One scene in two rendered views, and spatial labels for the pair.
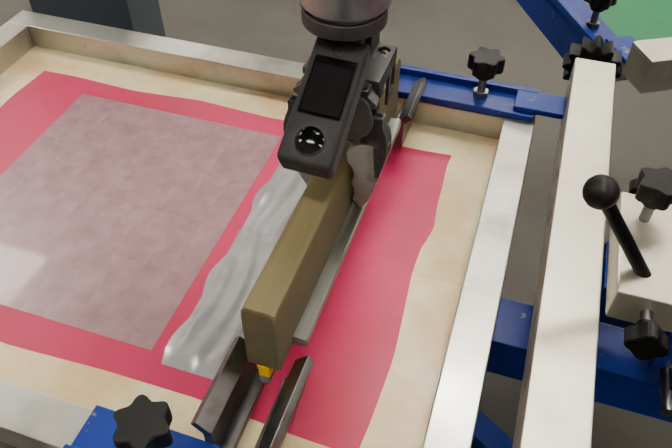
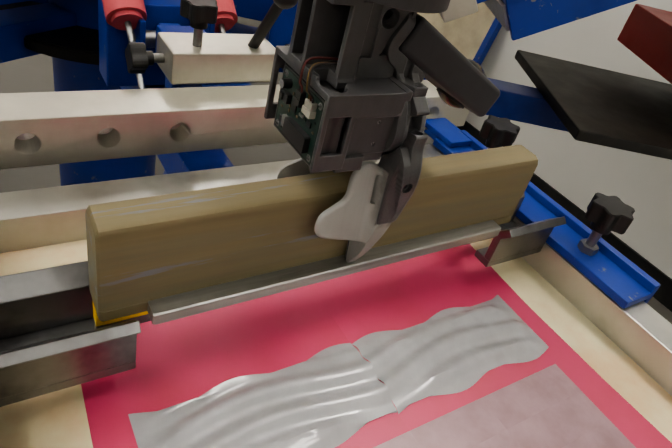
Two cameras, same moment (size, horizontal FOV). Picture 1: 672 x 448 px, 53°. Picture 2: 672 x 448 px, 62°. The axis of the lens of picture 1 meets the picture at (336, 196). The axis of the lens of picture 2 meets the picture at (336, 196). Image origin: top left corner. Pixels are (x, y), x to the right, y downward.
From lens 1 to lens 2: 84 cm
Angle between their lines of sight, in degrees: 96
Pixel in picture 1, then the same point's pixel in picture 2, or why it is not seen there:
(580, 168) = (115, 103)
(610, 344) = (202, 158)
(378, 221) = not seen: hidden behind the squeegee
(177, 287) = (507, 402)
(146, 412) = (609, 205)
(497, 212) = (177, 184)
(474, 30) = not seen: outside the picture
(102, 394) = (608, 362)
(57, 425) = (658, 324)
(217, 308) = (477, 345)
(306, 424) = not seen: hidden behind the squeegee
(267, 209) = (348, 398)
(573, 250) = (232, 97)
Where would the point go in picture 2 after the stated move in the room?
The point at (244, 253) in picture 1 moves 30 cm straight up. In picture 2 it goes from (415, 373) to (591, 7)
